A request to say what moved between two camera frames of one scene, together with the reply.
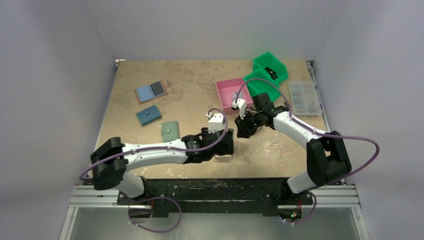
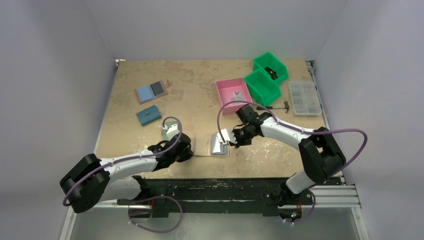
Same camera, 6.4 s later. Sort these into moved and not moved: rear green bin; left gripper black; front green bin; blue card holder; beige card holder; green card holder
Moved: left gripper black; beige card holder
Not moved: rear green bin; green card holder; blue card holder; front green bin
